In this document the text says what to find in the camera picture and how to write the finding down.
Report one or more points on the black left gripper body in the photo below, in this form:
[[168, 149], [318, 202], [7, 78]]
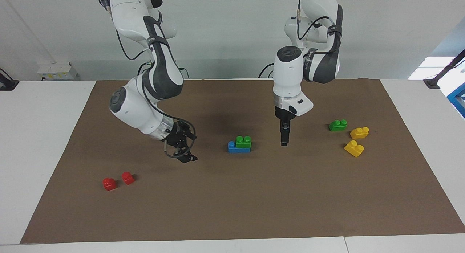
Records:
[[285, 118]]

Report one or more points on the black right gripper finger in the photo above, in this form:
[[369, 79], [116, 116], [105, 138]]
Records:
[[189, 130], [187, 158]]

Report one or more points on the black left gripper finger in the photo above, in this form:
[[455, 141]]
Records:
[[285, 135]]

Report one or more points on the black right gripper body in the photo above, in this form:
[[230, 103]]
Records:
[[178, 137]]

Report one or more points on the green two-stud toy brick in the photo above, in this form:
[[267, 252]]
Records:
[[243, 142], [338, 126]]

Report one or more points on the blue three-stud toy brick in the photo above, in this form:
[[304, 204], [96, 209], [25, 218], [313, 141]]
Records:
[[232, 148]]

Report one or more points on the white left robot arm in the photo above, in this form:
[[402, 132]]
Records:
[[287, 75]]

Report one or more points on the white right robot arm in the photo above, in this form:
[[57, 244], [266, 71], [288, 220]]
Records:
[[138, 107]]

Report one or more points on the brown table mat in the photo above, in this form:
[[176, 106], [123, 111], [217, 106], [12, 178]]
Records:
[[236, 195]]

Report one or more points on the red one-stud toy brick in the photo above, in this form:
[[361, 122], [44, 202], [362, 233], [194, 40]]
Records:
[[128, 178], [109, 184]]

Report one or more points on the yellow two-stud toy brick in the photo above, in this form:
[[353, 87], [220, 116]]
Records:
[[354, 149], [359, 133]]

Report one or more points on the white power socket box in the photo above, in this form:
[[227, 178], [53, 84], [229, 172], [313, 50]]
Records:
[[58, 72]]

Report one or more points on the black angled stand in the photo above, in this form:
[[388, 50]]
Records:
[[433, 82]]

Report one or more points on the black table clamp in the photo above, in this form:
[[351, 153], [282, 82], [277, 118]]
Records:
[[8, 84]]

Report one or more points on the blue frame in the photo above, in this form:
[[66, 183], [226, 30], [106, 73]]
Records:
[[458, 100]]

